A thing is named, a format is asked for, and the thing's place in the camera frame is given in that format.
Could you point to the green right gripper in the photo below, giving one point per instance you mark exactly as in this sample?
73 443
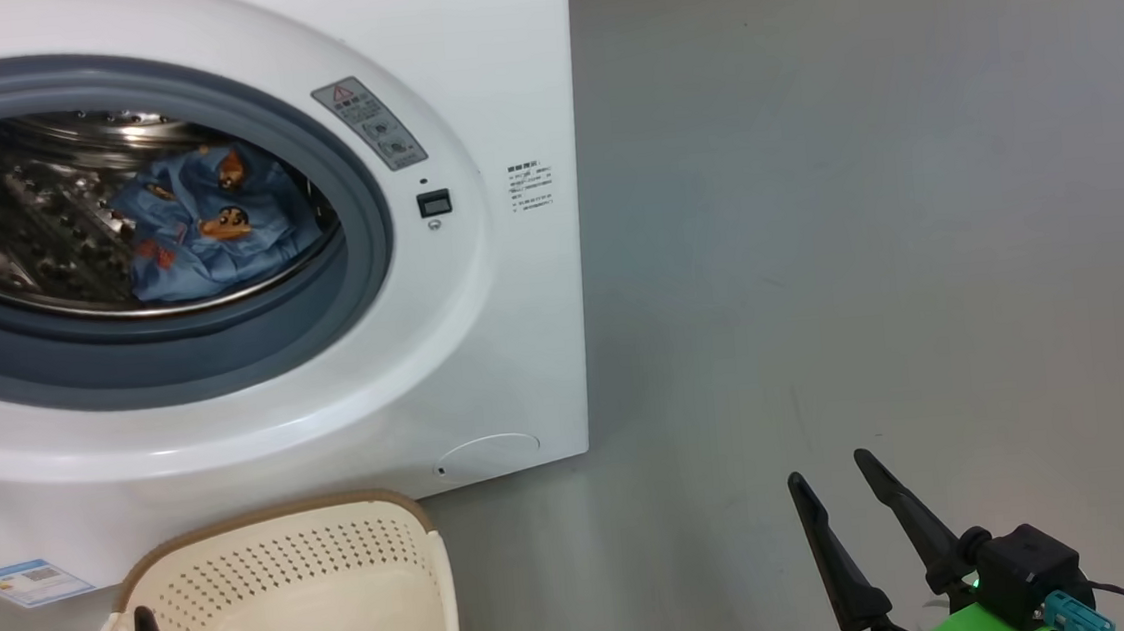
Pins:
978 629

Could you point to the blue cartoon print garment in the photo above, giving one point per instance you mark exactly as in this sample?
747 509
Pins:
214 232

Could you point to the cream perforated plastic laundry basket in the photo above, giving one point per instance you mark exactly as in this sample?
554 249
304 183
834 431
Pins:
283 598

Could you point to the grey rubber door gasket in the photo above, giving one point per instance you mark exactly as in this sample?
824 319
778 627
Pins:
350 302

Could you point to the white front-load washing machine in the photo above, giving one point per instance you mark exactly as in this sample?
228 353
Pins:
514 339

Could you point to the black door latch socket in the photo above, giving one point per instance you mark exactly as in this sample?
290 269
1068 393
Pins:
435 203

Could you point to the blue energy label sticker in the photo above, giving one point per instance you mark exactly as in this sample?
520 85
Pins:
31 582

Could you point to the round white filter cover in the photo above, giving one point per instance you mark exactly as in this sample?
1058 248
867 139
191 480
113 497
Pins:
488 457

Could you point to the perforated steel washer drum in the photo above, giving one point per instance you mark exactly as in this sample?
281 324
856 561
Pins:
13 218

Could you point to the grey warning sticker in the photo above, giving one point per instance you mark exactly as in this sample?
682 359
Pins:
368 123

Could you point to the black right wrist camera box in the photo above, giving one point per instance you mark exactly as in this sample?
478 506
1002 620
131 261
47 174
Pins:
1028 565

